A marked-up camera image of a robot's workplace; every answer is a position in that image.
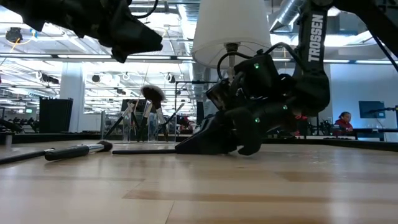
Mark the black aluminium rig frame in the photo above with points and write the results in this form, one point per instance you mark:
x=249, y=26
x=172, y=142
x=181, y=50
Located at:
x=357, y=145

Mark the black silver-ferrule makeup brush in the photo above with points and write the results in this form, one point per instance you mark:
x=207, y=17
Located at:
x=136, y=124
x=119, y=123

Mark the wall-mounted dark screen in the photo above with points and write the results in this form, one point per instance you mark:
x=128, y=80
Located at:
x=371, y=109

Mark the black fan makeup brush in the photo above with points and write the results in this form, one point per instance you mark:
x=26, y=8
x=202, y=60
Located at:
x=153, y=93

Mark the angled black makeup brush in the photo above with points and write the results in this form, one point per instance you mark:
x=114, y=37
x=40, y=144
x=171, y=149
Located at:
x=145, y=127

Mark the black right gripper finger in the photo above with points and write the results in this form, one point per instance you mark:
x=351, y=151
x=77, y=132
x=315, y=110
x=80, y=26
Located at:
x=211, y=140

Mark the black ceiling device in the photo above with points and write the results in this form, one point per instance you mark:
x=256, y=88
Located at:
x=14, y=34

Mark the red desk lamp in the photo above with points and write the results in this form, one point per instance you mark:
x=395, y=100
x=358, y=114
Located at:
x=301, y=117

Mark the long thin black makeup brush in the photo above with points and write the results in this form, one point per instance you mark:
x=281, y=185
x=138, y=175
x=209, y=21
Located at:
x=25, y=156

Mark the silver ventilation duct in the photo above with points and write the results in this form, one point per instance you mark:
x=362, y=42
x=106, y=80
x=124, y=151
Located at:
x=286, y=15

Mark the black background gantry frame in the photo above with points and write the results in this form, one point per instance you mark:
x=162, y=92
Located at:
x=192, y=82

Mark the dark background desk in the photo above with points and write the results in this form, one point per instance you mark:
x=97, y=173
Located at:
x=373, y=130

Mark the round black powder brush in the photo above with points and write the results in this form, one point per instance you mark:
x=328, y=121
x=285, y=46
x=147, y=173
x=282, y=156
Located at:
x=68, y=152

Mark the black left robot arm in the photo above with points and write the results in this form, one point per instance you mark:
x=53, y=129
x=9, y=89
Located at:
x=25, y=9

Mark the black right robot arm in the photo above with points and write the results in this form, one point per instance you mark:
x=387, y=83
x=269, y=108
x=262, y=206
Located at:
x=314, y=77

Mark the person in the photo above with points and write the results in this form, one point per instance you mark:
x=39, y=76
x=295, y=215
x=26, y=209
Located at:
x=343, y=123

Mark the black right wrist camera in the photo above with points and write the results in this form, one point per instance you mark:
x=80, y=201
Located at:
x=219, y=95

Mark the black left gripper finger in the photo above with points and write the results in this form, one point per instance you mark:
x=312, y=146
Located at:
x=136, y=40
x=119, y=56

